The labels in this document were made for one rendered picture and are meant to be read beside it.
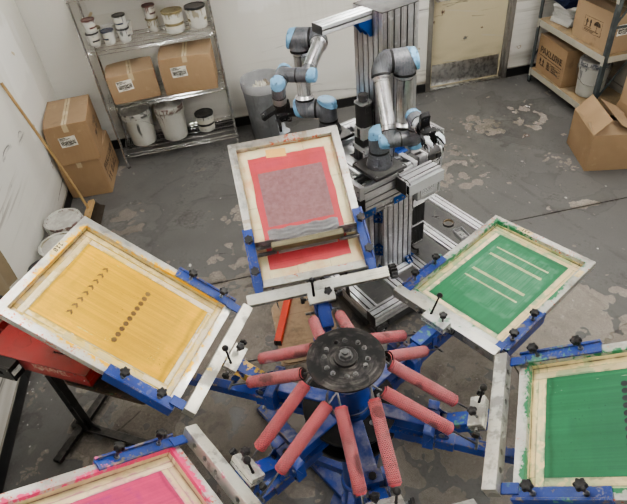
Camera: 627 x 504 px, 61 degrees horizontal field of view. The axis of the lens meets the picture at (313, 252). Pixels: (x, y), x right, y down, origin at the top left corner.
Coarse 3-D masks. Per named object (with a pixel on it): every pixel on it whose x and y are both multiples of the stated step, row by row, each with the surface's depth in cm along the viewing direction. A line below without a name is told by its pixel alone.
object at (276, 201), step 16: (256, 160) 280; (272, 160) 281; (256, 176) 278; (272, 176) 278; (288, 176) 278; (256, 192) 275; (272, 192) 275; (288, 192) 276; (272, 208) 273; (288, 208) 273; (272, 224) 270; (288, 224) 270; (272, 256) 265; (288, 256) 265; (304, 256) 266
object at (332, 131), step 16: (320, 128) 283; (336, 128) 283; (240, 144) 279; (256, 144) 279; (272, 144) 281; (336, 144) 280; (240, 176) 274; (240, 192) 271; (352, 192) 273; (240, 208) 269; (352, 208) 270; (304, 272) 260; (320, 272) 260; (336, 272) 260
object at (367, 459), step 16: (384, 368) 231; (416, 368) 231; (288, 384) 229; (272, 400) 224; (320, 400) 222; (432, 400) 214; (400, 416) 213; (320, 432) 211; (432, 432) 204; (272, 448) 208; (368, 448) 204; (432, 448) 209; (304, 464) 201; (368, 464) 199; (368, 480) 193; (384, 480) 194
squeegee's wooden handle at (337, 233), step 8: (328, 232) 259; (336, 232) 259; (288, 240) 257; (296, 240) 257; (304, 240) 257; (312, 240) 258; (320, 240) 261; (272, 248) 256; (280, 248) 259; (288, 248) 262
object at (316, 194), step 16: (288, 160) 281; (304, 160) 281; (320, 160) 281; (304, 176) 278; (320, 176) 279; (304, 192) 276; (320, 192) 276; (336, 192) 276; (304, 208) 273; (320, 208) 273; (336, 208) 274; (320, 256) 266
